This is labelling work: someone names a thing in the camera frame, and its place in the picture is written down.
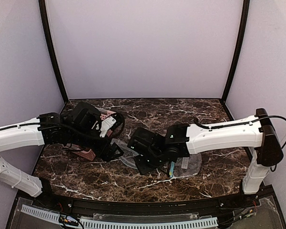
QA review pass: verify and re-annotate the pink perforated plastic basket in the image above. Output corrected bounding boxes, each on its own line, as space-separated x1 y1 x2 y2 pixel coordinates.
61 103 124 162

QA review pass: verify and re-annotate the zip bag with blue zipper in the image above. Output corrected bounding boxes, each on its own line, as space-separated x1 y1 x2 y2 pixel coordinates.
112 138 139 169

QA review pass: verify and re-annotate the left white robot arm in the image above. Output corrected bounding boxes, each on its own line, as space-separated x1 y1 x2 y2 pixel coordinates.
0 102 125 198

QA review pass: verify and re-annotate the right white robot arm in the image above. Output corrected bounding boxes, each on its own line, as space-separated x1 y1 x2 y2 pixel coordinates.
127 108 285 195

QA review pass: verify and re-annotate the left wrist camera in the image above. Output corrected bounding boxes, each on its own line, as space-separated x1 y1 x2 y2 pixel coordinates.
100 116 116 138

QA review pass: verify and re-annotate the white slotted cable duct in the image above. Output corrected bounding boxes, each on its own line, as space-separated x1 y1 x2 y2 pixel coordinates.
20 204 218 229

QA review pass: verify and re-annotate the black front table rail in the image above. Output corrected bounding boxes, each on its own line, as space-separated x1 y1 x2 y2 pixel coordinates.
40 193 260 217

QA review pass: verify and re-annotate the left black frame post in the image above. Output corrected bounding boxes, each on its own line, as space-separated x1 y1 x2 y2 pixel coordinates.
38 0 69 104

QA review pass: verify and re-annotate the black frame post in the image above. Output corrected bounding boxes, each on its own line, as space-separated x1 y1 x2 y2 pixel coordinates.
38 0 69 104
221 0 250 104

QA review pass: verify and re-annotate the right black frame post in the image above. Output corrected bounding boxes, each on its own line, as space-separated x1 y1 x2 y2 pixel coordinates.
221 0 250 104

